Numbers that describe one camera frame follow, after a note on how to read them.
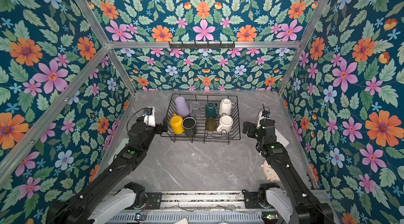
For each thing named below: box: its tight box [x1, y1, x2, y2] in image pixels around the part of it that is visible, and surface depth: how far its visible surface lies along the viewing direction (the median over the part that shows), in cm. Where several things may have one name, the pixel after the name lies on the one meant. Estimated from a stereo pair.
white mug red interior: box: [216, 115, 234, 134], surface depth 92 cm
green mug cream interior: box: [205, 100, 218, 118], surface depth 96 cm
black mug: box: [182, 113, 198, 137], surface depth 91 cm
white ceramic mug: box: [219, 98, 235, 116], surface depth 98 cm
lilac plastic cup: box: [174, 96, 190, 118], surface depth 99 cm
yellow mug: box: [169, 113, 185, 135], surface depth 90 cm
